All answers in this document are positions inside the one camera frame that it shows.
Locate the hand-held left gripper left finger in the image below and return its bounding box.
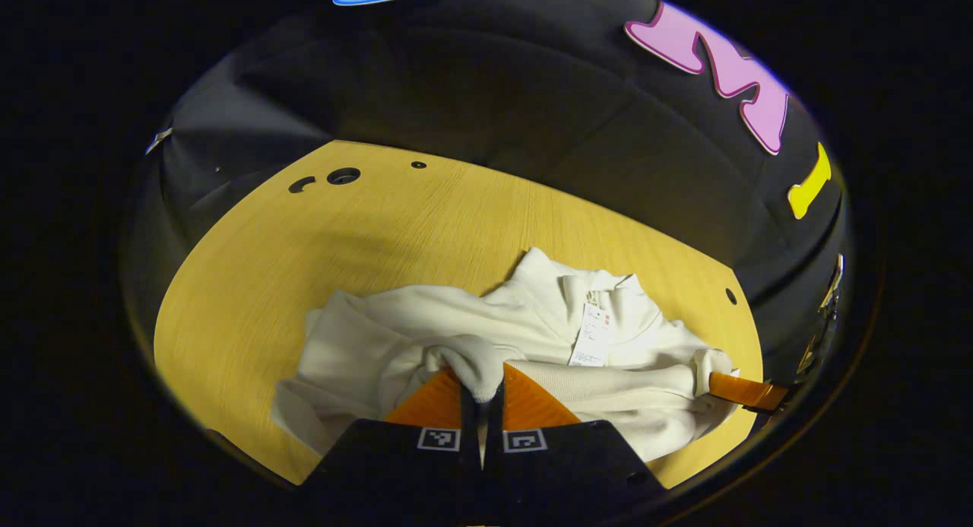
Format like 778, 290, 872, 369
300, 367, 483, 513

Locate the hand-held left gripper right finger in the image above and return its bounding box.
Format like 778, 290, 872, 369
483, 362, 666, 513

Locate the cream white sweater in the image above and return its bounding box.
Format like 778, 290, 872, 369
271, 246, 742, 463

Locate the white paper tag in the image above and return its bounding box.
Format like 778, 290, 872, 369
569, 303, 613, 368

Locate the black backdrop cloth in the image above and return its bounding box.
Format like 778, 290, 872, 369
122, 0, 852, 376

